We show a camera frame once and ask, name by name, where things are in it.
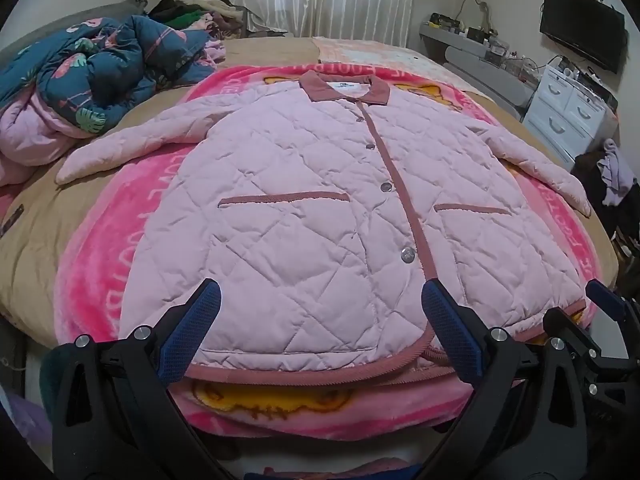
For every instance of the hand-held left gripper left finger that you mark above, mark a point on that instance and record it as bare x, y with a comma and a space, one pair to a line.
191, 330

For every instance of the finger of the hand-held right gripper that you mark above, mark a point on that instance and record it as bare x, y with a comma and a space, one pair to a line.
606, 297
567, 324

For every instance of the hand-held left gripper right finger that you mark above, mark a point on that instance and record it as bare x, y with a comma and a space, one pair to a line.
451, 332

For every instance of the pink quilted jacket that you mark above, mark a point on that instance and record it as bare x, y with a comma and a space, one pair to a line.
310, 210

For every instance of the pile of folded clothes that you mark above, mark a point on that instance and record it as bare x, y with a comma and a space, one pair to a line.
200, 15

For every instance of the pink printed blanket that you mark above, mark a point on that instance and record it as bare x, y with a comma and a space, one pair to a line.
100, 280

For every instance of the tan bed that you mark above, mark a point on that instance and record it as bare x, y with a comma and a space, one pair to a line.
35, 240

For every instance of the white drawer cabinet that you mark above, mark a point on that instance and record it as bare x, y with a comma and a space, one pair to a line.
565, 110

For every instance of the black television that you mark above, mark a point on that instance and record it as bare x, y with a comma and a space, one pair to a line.
582, 27

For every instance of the grey headboard shelf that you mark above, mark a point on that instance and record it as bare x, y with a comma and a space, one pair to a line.
475, 60

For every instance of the blue floral duvet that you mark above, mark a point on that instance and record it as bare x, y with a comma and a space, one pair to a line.
100, 70

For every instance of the clutter of small items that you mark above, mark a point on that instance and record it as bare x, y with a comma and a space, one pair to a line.
492, 45

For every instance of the peach and white blanket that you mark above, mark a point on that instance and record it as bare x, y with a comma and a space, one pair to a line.
380, 57

